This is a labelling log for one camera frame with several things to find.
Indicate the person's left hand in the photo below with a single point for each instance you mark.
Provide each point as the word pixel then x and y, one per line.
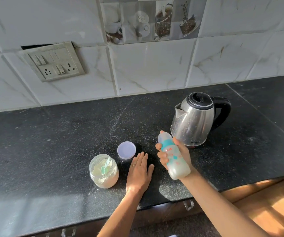
pixel 138 178

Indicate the person's right hand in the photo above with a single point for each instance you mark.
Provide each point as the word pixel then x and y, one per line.
pixel 185 155

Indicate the person's right middle finger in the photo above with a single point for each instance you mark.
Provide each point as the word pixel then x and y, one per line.
pixel 162 155

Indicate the person's right thumb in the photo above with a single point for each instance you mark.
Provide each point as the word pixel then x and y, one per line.
pixel 177 143

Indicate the person's right little finger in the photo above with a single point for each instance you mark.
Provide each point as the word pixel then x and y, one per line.
pixel 166 167

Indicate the person's left thumb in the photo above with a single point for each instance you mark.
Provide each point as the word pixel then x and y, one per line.
pixel 151 171

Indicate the person's left middle finger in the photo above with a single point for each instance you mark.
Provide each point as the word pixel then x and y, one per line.
pixel 140 159

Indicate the clear baby bottle teal collar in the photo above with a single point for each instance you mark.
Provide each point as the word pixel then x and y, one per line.
pixel 177 163

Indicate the person's left forearm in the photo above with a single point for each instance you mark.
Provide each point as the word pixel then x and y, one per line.
pixel 122 214

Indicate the person's right forearm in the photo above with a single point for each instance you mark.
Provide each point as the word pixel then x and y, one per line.
pixel 221 207

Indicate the lavender round jar lid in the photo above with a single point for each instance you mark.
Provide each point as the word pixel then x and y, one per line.
pixel 126 150

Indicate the stainless steel electric kettle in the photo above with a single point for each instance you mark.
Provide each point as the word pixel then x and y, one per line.
pixel 193 120

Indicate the green plastic scoop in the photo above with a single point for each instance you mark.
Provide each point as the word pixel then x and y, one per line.
pixel 105 167

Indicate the clear jar of powder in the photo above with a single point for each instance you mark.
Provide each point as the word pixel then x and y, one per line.
pixel 104 180

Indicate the coffee print decorative tile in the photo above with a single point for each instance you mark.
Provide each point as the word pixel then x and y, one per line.
pixel 154 19

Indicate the grey wall switchboard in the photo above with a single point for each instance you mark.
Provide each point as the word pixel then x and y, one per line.
pixel 54 62

